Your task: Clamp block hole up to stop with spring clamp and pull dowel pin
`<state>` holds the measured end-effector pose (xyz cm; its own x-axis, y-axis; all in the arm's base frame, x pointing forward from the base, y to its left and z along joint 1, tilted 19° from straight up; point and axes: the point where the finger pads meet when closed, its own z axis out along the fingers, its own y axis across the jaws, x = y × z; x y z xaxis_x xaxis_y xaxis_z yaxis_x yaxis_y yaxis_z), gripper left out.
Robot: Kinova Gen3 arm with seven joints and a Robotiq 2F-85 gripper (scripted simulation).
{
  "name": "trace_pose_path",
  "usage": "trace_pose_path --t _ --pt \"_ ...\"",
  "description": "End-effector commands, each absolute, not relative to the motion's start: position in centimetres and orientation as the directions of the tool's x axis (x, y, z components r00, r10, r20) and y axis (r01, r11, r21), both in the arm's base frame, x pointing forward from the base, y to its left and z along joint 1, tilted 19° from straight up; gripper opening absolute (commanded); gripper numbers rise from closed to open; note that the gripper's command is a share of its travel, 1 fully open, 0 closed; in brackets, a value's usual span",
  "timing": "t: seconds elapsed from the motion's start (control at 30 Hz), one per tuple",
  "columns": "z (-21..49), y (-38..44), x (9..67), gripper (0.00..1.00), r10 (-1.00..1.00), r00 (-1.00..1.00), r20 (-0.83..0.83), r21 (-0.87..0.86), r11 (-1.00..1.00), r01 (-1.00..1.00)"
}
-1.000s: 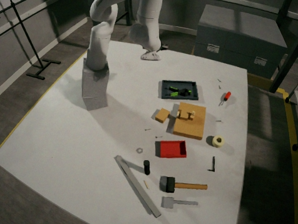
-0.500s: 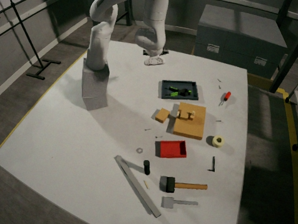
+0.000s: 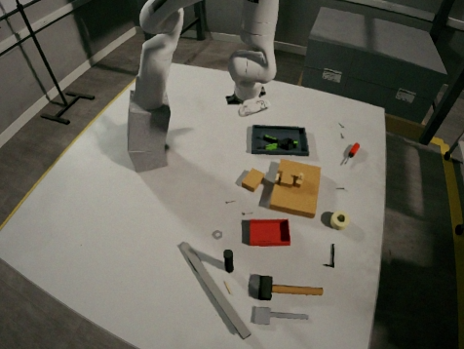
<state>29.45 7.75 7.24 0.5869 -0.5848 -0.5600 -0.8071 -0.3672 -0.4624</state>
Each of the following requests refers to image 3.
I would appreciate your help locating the pale yellow ring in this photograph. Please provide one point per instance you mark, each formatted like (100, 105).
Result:
(339, 225)

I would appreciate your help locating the red open tray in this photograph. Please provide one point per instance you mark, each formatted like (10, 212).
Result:
(269, 232)

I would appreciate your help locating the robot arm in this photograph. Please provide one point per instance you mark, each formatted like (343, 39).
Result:
(259, 18)

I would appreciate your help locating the black mallet with wooden handle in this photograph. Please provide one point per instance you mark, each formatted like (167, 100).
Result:
(266, 288)

